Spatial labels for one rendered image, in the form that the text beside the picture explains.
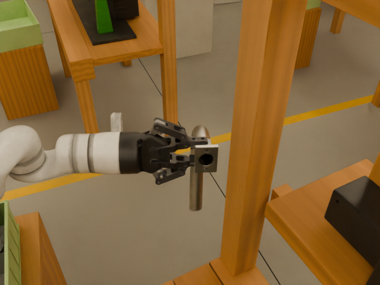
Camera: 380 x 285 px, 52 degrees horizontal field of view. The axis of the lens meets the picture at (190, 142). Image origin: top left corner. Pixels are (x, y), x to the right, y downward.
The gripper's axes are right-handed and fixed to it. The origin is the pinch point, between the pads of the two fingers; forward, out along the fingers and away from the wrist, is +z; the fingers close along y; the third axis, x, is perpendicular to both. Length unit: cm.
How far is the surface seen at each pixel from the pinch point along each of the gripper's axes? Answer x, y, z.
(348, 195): -14.1, 1.5, 21.3
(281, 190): 22.8, -29.9, 25.7
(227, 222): 29, -48, 13
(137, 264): 97, -151, -24
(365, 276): -21.4, -8.3, 23.6
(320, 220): -10.6, -7.2, 20.1
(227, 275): 26, -70, 14
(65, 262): 101, -152, -67
